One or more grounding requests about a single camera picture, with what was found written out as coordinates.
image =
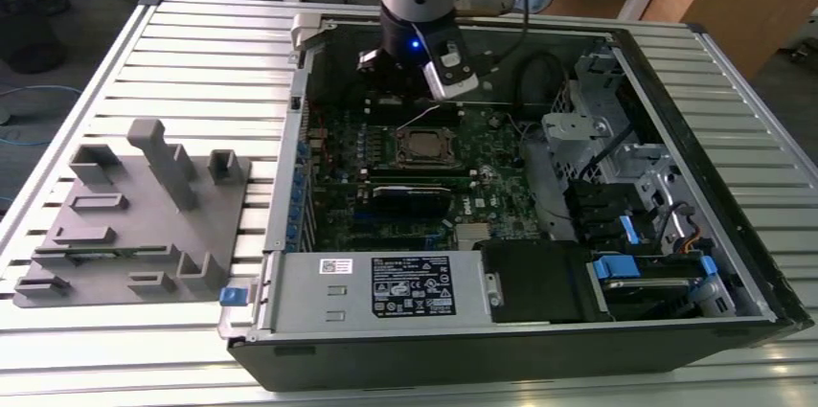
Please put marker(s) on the black PC case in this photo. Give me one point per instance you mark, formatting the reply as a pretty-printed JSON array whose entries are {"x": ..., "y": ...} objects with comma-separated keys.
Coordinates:
[{"x": 447, "y": 359}]

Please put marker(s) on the silver chipset heatsink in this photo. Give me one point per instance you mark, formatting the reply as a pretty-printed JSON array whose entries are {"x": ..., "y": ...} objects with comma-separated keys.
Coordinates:
[{"x": 474, "y": 232}]

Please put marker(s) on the grey parts rack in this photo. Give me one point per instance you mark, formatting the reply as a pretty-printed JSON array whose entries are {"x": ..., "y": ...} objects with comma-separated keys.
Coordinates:
[{"x": 160, "y": 234}]

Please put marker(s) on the blue case latch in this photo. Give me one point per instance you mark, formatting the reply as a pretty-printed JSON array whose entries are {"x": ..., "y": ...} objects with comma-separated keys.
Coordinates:
[{"x": 233, "y": 296}]

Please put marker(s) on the green motherboard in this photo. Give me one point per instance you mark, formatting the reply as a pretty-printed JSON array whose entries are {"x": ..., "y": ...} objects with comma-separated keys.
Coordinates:
[{"x": 505, "y": 196}]

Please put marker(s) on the hard disk in blue carrier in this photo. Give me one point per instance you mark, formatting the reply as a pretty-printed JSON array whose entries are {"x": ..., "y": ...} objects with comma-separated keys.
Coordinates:
[{"x": 614, "y": 267}]

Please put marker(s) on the black office chair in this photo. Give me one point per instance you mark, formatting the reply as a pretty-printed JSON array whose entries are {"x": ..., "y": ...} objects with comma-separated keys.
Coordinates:
[{"x": 32, "y": 43}]

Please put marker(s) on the silver CPU chip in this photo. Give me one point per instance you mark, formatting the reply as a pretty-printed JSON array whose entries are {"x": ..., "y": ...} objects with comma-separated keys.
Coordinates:
[{"x": 430, "y": 144}]

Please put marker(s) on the black graphics card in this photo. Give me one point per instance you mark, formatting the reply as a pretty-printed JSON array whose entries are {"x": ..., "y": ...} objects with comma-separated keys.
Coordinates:
[{"x": 413, "y": 203}]

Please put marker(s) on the silver power supply unit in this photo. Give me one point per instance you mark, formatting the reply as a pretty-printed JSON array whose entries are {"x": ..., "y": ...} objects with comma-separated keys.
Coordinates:
[{"x": 303, "y": 297}]

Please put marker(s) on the blue plastic carrier tab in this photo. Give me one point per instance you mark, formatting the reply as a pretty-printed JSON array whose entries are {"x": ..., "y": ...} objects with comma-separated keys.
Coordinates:
[{"x": 628, "y": 230}]

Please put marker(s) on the silver metal drive cage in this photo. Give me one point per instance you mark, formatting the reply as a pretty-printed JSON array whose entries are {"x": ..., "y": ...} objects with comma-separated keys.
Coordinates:
[{"x": 567, "y": 127}]

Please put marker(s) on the green RAM stick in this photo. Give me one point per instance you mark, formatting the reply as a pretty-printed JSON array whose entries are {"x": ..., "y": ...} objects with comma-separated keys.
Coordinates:
[{"x": 128, "y": 250}]

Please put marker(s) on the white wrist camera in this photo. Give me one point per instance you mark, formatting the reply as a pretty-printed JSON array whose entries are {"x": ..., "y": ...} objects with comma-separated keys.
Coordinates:
[{"x": 454, "y": 81}]

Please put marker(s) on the black plastic disk bay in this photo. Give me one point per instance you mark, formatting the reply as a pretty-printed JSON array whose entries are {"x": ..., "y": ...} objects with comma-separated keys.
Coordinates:
[{"x": 599, "y": 208}]

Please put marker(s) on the wooden cabinet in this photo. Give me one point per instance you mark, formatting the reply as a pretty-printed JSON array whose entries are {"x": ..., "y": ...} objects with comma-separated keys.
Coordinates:
[{"x": 754, "y": 5}]

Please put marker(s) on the CPU socket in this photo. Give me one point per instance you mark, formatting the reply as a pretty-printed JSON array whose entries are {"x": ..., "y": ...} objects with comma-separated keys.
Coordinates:
[{"x": 429, "y": 166}]

